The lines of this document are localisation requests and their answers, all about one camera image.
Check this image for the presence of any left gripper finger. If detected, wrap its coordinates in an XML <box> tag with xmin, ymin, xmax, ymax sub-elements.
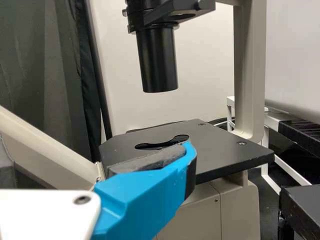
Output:
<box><xmin>91</xmin><ymin>140</ymin><xmax>199</xmax><ymax>240</ymax></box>

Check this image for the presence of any cream microscope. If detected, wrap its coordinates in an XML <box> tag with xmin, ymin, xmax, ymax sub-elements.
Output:
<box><xmin>0</xmin><ymin>0</ymin><xmax>276</xmax><ymax>240</ymax></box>

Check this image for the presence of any white box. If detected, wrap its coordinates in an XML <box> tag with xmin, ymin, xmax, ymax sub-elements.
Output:
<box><xmin>264</xmin><ymin>0</ymin><xmax>320</xmax><ymax>123</ymax></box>

